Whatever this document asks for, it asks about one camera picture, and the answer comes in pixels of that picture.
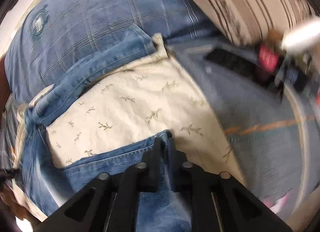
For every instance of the white plastic roll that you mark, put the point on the white plastic roll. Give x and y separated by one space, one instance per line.
301 38

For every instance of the beige striped pillow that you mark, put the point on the beige striped pillow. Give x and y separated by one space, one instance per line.
247 22

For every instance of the cream leaf-print cloth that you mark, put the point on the cream leaf-print cloth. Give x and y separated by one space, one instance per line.
137 101

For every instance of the red small box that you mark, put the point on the red small box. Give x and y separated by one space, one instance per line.
268 59

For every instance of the blue plaid pillow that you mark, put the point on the blue plaid pillow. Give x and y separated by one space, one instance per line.
57 33

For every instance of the blue denim jeans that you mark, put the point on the blue denim jeans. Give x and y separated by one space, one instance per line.
48 187

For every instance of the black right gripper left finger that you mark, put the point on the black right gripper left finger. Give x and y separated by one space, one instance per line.
109 202

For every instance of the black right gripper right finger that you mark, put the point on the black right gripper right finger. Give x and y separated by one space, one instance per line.
218 202

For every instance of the grey patterned bedsheet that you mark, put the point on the grey patterned bedsheet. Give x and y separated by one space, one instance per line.
275 141

